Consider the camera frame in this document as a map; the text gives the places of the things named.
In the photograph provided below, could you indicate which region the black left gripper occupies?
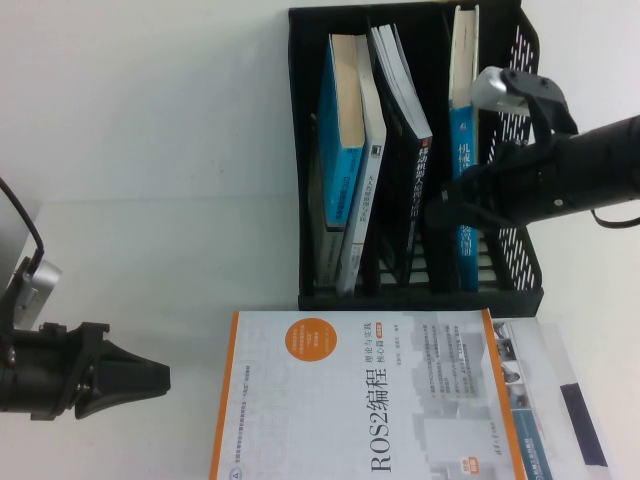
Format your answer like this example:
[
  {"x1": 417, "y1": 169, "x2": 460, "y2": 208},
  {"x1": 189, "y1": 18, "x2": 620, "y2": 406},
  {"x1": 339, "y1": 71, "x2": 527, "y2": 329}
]
[{"x1": 0, "y1": 322, "x2": 171, "y2": 421}]

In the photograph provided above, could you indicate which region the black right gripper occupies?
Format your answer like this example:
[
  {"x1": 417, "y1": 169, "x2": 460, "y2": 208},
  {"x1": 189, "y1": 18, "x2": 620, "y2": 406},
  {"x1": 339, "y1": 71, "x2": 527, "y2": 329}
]
[{"x1": 424, "y1": 133, "x2": 584, "y2": 235}]

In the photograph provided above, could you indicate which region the teal hardcover book yellow back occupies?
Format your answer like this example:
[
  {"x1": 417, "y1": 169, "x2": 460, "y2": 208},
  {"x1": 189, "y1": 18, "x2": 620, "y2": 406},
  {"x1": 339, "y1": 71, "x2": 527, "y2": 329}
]
[{"x1": 447, "y1": 4, "x2": 482, "y2": 293}]

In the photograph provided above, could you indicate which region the white orange ROS2 book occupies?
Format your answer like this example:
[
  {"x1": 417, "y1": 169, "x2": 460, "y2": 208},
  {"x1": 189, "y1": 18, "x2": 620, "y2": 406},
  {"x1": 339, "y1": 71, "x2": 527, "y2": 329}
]
[{"x1": 207, "y1": 308, "x2": 530, "y2": 480}]

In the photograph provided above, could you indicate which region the black spine robotics book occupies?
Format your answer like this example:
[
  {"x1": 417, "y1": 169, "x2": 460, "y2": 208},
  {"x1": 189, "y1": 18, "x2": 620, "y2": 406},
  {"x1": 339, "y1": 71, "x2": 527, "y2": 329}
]
[{"x1": 368, "y1": 23, "x2": 435, "y2": 290}]

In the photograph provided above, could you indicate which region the white spine paperback book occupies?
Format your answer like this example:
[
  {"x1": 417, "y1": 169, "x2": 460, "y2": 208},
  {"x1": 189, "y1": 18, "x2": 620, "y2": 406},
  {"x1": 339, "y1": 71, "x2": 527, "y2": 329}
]
[{"x1": 334, "y1": 34, "x2": 389, "y2": 297}]

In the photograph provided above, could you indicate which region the blue paperback book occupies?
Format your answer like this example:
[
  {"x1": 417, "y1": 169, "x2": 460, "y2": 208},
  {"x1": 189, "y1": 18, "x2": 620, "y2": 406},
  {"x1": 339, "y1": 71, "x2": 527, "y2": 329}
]
[{"x1": 318, "y1": 33, "x2": 367, "y2": 233}]

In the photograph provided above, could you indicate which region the black plastic book stand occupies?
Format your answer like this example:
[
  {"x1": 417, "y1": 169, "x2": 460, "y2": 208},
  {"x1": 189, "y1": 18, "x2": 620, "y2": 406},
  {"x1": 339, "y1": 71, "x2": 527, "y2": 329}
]
[{"x1": 286, "y1": 0, "x2": 545, "y2": 312}]

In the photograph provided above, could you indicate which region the white book dark purple patch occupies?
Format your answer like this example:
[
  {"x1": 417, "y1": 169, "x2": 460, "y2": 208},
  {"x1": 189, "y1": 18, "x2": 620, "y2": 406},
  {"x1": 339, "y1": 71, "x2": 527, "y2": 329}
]
[{"x1": 519, "y1": 315, "x2": 612, "y2": 480}]

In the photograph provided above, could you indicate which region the black right camera bracket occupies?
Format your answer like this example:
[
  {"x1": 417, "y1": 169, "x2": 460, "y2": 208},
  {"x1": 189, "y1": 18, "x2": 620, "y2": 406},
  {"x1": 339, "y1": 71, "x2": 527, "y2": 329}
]
[{"x1": 499, "y1": 67, "x2": 582, "y2": 149}]

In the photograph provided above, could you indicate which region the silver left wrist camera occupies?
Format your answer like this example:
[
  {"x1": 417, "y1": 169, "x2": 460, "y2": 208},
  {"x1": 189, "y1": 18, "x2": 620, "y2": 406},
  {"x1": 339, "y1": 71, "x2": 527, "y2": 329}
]
[{"x1": 13, "y1": 257, "x2": 64, "y2": 326}]

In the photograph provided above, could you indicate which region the black right camera cable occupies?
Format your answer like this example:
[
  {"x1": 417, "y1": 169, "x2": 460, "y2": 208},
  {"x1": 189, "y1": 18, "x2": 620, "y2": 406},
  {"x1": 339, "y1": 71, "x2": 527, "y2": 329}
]
[{"x1": 588, "y1": 207, "x2": 640, "y2": 230}]

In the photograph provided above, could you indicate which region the black camera cable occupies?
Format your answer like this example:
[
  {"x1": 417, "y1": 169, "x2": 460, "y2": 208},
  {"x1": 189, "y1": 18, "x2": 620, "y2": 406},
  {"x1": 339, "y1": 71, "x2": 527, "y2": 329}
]
[
  {"x1": 0, "y1": 175, "x2": 46, "y2": 275},
  {"x1": 588, "y1": 207, "x2": 640, "y2": 230}
]

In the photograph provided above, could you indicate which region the black left camera cable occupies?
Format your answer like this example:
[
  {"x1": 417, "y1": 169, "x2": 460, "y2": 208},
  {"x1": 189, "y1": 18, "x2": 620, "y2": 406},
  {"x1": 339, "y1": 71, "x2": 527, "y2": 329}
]
[{"x1": 0, "y1": 175, "x2": 46, "y2": 275}]

